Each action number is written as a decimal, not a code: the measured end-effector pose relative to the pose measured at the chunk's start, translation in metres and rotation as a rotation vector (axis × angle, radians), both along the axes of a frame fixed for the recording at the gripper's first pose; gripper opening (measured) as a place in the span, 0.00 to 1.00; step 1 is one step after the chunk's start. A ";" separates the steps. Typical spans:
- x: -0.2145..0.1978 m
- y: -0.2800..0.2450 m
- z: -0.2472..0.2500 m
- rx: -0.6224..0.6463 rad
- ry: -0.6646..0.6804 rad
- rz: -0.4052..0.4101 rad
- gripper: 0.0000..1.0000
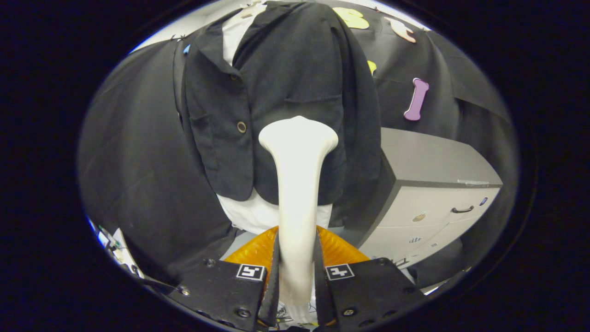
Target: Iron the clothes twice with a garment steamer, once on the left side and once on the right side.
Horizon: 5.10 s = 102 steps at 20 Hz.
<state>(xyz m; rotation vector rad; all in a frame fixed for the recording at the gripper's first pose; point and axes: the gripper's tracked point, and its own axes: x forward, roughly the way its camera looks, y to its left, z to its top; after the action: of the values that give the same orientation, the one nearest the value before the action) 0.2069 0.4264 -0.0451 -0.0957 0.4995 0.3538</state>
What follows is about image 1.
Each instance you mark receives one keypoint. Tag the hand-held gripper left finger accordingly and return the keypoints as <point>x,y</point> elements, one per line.
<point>269,304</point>

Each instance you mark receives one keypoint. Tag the black backdrop cloth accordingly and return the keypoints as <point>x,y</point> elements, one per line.
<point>138,161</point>

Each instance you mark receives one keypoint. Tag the white garment steamer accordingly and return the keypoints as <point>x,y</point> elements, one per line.
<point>297,184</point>

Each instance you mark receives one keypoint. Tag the grey cabinet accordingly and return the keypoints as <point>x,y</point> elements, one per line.
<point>428,157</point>

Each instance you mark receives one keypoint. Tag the white mannequin neck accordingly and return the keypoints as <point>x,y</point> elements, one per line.
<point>251,9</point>

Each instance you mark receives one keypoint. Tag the white side table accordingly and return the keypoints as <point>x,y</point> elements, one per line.
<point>122,251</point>

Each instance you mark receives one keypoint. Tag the black blazer jacket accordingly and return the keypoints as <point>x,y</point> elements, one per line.
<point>286,69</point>

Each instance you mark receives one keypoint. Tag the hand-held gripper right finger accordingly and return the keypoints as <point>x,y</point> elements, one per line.
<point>322,299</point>

